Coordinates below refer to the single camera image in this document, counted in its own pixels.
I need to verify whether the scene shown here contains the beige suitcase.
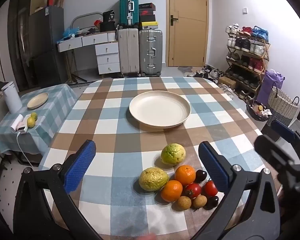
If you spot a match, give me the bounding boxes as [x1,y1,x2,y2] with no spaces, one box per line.
[117,26,140,75]

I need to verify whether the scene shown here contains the black basket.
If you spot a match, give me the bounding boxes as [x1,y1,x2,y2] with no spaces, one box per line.
[246,100,273,122]

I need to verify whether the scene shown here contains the large cream plate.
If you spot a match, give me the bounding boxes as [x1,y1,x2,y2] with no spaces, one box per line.
[129,90,191,130]

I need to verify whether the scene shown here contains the brown blue checked tablecloth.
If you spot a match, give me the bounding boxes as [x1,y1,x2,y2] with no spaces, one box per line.
[39,77,283,240]

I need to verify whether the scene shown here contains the brown longan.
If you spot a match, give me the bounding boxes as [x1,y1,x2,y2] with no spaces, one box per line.
[192,194,207,209]
[176,196,192,211]

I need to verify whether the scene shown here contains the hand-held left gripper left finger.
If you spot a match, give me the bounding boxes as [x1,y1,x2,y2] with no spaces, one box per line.
[13,140,103,240]

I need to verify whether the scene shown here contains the red tomato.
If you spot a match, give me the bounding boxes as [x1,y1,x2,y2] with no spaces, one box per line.
[184,183,202,198]
[203,180,218,197]

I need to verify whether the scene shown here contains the small cream plate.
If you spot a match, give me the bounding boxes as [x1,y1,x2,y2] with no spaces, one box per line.
[27,92,49,109]

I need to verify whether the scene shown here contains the grey fridge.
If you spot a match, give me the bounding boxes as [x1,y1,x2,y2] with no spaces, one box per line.
[29,6,65,85]

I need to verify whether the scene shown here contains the rough yellow guava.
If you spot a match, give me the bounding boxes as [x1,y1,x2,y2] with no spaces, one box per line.
[139,167,170,192]

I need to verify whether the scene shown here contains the arched mirror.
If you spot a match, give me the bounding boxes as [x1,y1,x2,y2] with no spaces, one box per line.
[71,12,104,30]

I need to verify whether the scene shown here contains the wooden shoe rack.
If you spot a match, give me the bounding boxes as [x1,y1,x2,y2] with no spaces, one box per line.
[225,31,271,103]

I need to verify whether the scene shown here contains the teal suitcase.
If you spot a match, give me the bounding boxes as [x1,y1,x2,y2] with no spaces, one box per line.
[119,0,140,27]

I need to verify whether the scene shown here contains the yellow black shoe box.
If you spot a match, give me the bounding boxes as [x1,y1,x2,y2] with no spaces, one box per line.
[140,21,158,30]

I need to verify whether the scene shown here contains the grey woven basket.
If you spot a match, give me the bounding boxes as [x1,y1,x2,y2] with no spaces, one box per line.
[267,82,300,127]

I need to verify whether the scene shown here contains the silver suitcase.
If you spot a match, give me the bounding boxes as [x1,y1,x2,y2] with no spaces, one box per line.
[138,29,163,77]

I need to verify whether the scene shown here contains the flat cardboard boxes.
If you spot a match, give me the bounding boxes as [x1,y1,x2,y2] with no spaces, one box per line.
[29,0,66,15]

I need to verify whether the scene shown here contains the white drawer cabinet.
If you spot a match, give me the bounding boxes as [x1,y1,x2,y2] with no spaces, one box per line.
[95,41,121,75]

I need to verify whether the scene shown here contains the white cable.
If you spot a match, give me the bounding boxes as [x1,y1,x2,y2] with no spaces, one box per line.
[15,132,40,167]

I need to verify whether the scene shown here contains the white cylindrical bin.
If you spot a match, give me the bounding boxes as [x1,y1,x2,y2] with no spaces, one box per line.
[1,81,23,114]

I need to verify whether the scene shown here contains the dark wardrobe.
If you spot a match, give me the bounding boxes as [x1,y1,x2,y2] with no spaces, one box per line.
[7,0,40,90]

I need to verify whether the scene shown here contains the white desk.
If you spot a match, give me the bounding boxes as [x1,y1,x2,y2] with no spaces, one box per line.
[57,30,117,84]

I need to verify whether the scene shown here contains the blue plastic bag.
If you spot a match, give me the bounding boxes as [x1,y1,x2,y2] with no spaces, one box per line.
[62,28,78,40]

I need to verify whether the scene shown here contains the rows of assorted shoes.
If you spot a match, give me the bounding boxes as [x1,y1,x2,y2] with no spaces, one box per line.
[225,24,269,100]

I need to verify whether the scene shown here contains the wooden door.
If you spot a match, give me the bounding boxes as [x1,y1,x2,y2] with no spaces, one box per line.
[166,0,209,67]

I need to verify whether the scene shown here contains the dark plum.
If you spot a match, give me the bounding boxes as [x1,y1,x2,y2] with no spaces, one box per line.
[204,195,219,210]
[195,169,207,182]

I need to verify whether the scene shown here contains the small cardboard box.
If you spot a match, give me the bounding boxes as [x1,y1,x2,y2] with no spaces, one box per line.
[218,76,237,90]

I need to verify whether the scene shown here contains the purple bag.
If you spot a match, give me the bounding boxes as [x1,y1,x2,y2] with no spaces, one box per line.
[256,69,285,105]

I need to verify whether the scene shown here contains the pile of loose shoes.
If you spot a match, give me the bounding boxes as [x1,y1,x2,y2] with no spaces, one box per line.
[185,64,227,78]

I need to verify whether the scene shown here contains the smooth green guava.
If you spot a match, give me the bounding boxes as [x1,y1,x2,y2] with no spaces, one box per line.
[161,143,186,165]

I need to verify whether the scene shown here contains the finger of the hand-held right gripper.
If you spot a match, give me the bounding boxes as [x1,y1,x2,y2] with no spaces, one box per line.
[270,119,300,153]
[254,134,300,171]

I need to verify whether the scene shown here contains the white pink charger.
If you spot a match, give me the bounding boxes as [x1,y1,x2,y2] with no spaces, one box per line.
[12,114,32,133]

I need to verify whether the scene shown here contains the blue checked cloth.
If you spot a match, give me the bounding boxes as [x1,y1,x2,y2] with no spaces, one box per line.
[0,84,78,155]

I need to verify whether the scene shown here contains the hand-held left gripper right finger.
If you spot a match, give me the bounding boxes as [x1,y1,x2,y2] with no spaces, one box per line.
[190,141,282,240]

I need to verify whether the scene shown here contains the black bag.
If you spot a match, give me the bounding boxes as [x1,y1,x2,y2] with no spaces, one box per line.
[99,10,117,32]

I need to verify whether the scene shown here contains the orange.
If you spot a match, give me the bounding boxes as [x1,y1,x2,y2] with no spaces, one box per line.
[175,165,196,186]
[161,180,183,202]

